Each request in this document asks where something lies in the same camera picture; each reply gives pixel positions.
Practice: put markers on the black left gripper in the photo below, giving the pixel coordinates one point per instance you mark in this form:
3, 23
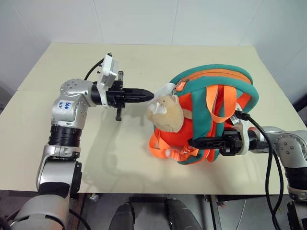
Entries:
115, 95

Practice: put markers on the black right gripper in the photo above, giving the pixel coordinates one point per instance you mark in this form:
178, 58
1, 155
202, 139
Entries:
232, 143

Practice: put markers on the orange and teal backpack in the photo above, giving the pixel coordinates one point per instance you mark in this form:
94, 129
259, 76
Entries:
199, 103

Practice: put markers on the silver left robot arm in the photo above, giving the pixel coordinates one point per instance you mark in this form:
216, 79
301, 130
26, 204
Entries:
64, 112

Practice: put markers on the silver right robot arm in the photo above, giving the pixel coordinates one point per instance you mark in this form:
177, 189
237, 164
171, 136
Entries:
290, 146

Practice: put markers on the beige plush toy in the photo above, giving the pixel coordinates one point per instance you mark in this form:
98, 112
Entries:
168, 115

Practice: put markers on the black metal table leg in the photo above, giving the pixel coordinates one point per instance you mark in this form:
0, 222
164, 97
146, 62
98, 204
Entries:
212, 210

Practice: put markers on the dark rounded shape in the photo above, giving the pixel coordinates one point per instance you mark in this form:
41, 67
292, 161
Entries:
183, 215
124, 216

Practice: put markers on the black object beside table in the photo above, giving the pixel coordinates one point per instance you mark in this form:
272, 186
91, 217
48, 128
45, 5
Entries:
301, 104

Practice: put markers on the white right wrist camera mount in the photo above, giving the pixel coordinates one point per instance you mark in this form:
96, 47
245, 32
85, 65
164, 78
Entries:
245, 146

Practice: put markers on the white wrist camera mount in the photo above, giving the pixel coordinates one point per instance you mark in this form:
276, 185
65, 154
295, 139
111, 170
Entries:
245, 146
109, 69

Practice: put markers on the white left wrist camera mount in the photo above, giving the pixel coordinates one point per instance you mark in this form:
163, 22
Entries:
109, 69

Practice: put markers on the small metal table bracket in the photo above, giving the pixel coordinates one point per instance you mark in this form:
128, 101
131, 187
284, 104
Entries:
93, 197

